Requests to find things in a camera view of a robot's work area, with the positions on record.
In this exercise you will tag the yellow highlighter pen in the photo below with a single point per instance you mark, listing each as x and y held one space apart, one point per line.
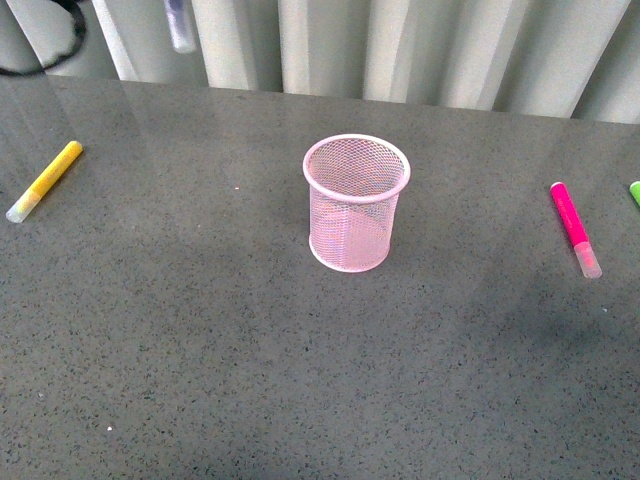
21 209

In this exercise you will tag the purple highlighter pen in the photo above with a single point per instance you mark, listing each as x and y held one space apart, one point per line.
180 26

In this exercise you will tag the pink mesh pen cup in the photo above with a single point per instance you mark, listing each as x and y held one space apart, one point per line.
355 181

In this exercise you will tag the green highlighter pen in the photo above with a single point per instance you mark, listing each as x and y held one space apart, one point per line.
634 190

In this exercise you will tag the pink highlighter pen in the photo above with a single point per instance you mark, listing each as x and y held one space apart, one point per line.
575 230

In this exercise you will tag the grey pleated curtain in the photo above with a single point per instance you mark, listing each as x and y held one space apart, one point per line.
575 59

